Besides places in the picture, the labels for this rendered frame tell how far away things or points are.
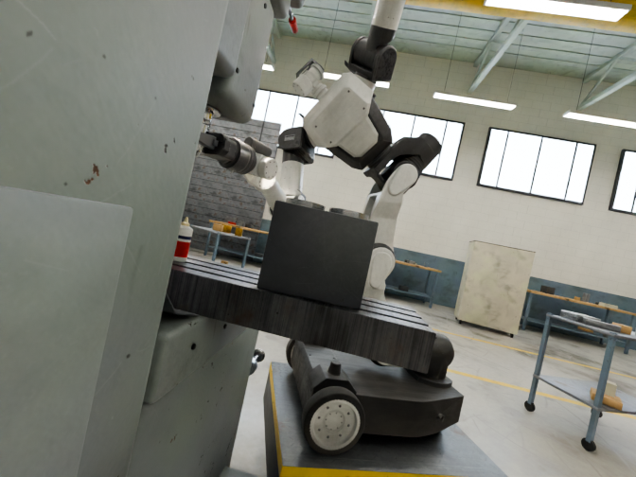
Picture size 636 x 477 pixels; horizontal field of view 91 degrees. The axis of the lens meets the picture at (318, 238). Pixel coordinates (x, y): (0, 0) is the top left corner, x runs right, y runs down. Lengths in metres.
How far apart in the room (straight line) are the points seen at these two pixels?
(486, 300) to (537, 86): 5.80
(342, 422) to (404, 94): 8.60
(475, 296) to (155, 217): 6.40
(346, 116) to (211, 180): 8.13
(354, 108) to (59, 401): 1.08
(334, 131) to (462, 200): 7.68
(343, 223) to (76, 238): 0.47
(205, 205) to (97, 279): 8.85
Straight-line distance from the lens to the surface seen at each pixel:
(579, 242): 9.89
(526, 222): 9.29
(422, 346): 0.66
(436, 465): 1.34
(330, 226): 0.64
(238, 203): 8.78
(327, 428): 1.15
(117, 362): 0.39
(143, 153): 0.33
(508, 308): 6.74
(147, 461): 0.74
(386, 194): 1.22
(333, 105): 1.20
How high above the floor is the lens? 1.06
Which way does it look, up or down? level
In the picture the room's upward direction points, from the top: 12 degrees clockwise
